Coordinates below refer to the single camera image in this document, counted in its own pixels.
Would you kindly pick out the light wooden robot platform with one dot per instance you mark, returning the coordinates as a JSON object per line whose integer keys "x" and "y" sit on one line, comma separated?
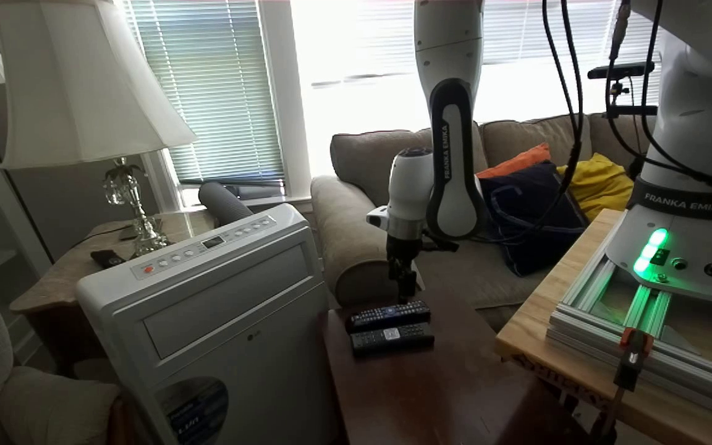
{"x": 624, "y": 322}

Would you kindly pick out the beige armchair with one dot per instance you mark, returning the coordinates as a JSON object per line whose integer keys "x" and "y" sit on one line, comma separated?
{"x": 47, "y": 410}

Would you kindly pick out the black camera on stand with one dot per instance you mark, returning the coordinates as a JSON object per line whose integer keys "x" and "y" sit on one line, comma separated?
{"x": 618, "y": 83}

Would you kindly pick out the yellow cushion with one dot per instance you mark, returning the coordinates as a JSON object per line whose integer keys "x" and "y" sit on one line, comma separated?
{"x": 599, "y": 185}

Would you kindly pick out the white shade crystal table lamp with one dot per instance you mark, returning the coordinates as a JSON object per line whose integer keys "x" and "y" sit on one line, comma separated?
{"x": 78, "y": 92}

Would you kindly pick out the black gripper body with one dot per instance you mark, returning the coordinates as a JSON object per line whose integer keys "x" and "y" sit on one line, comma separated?
{"x": 401, "y": 264}

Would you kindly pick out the beige fabric sofa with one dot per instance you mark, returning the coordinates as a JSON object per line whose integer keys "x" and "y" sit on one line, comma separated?
{"x": 381, "y": 178}

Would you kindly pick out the small black object on table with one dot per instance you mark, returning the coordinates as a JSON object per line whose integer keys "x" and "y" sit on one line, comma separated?
{"x": 107, "y": 257}

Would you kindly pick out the dark grey remote control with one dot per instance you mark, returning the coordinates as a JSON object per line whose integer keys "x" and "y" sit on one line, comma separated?
{"x": 392, "y": 340}

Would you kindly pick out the orange cushion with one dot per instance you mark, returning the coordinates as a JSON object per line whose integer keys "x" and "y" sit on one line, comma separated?
{"x": 521, "y": 161}

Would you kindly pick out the wooden lamp end table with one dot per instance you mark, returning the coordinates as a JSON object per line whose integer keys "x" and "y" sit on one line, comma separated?
{"x": 51, "y": 306}

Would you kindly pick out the white portable air conditioner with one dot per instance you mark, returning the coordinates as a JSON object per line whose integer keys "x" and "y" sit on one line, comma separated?
{"x": 218, "y": 338}

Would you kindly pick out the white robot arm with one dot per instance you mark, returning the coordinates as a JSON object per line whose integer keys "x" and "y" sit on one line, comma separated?
{"x": 675, "y": 178}

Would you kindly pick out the black remote with blue buttons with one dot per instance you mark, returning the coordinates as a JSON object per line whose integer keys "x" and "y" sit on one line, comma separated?
{"x": 392, "y": 316}

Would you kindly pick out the navy blue cushion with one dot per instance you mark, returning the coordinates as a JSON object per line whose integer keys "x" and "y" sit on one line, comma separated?
{"x": 533, "y": 219}

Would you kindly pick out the dark wooden side table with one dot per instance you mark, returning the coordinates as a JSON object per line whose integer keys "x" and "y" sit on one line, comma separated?
{"x": 453, "y": 395}

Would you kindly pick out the white window blinds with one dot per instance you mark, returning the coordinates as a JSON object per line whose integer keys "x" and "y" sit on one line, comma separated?
{"x": 210, "y": 65}

